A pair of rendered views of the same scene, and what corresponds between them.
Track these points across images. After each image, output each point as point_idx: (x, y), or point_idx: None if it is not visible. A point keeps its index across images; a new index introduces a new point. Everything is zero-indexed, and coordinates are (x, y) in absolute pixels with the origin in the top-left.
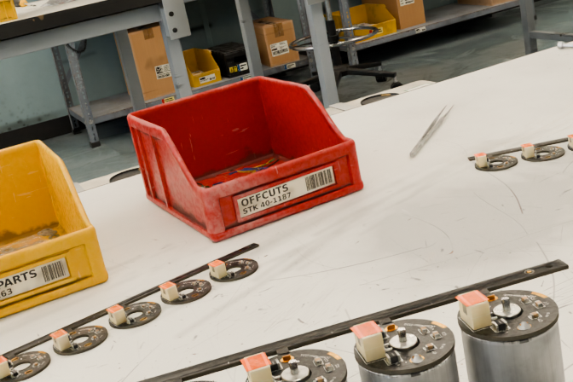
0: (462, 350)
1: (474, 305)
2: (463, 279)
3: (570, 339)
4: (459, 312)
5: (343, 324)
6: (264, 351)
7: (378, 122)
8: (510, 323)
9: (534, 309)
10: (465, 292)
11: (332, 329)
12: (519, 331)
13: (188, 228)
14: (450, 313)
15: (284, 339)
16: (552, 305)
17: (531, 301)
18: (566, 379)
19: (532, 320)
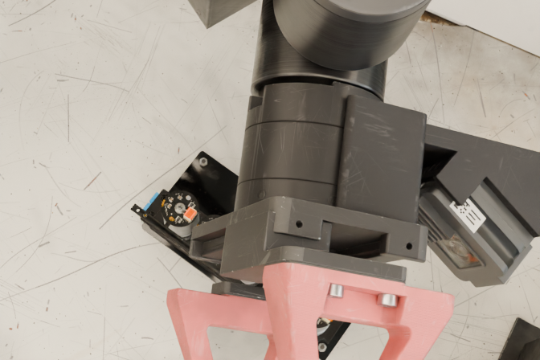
0: (80, 316)
1: (194, 210)
2: (0, 358)
3: (53, 269)
4: (186, 225)
5: (209, 263)
6: (239, 281)
7: None
8: (187, 203)
9: (174, 200)
10: (186, 218)
11: (214, 266)
12: (191, 198)
13: None
14: (43, 343)
15: (228, 280)
16: (170, 194)
17: (169, 203)
18: (89, 256)
19: (182, 197)
